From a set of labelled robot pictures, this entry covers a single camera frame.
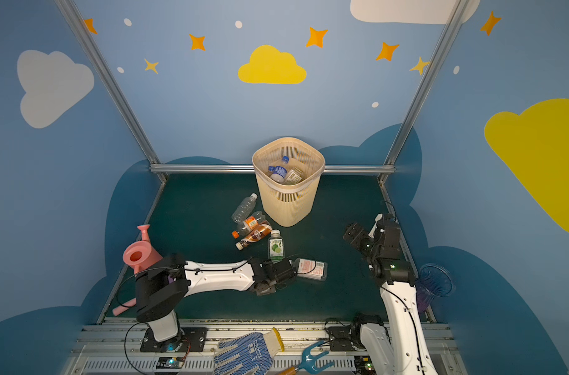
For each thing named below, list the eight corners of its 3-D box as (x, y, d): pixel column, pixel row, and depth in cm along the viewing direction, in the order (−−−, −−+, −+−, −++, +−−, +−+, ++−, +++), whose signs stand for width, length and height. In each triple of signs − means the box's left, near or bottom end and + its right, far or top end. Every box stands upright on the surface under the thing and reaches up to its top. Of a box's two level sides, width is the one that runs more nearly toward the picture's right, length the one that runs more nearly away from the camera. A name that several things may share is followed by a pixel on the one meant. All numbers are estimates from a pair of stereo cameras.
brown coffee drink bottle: (240, 254, 96) (238, 247, 92) (236, 247, 98) (233, 240, 94) (272, 234, 102) (272, 227, 98) (268, 229, 104) (267, 222, 100)
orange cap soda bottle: (235, 242, 97) (234, 238, 95) (229, 232, 101) (227, 228, 98) (268, 224, 104) (268, 219, 101) (261, 215, 107) (261, 210, 104)
